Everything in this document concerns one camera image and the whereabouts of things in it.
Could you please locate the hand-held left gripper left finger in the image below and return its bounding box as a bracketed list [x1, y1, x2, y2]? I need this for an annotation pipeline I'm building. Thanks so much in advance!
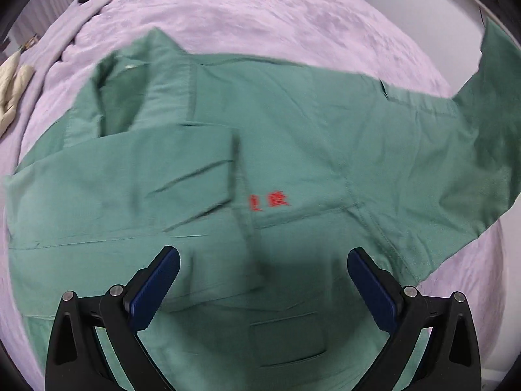
[45, 245, 181, 391]

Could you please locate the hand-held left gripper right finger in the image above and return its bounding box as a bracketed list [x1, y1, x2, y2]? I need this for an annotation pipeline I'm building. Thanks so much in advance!
[347, 246, 483, 391]

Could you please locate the green shirt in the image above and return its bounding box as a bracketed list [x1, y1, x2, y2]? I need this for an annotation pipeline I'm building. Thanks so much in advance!
[3, 18, 521, 391]

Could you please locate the cream quilted cloth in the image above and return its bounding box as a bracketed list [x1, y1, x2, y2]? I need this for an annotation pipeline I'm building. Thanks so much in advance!
[0, 52, 35, 136]

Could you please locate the grey curtain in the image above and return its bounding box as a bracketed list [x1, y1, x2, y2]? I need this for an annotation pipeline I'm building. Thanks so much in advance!
[6, 8, 46, 51]

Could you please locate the purple plush blanket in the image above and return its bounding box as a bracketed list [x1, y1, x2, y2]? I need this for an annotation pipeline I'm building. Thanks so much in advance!
[0, 0, 521, 391]

